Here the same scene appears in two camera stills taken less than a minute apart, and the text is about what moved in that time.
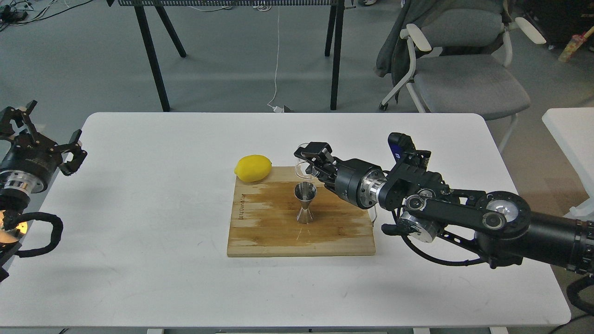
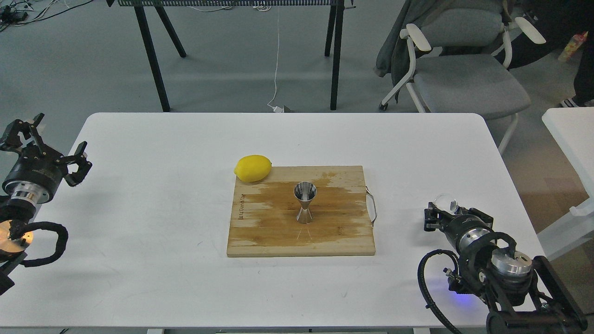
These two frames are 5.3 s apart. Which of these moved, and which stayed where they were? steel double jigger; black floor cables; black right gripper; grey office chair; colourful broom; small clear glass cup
Moved: black right gripper; small clear glass cup
Stayed: black floor cables; grey office chair; colourful broom; steel double jigger
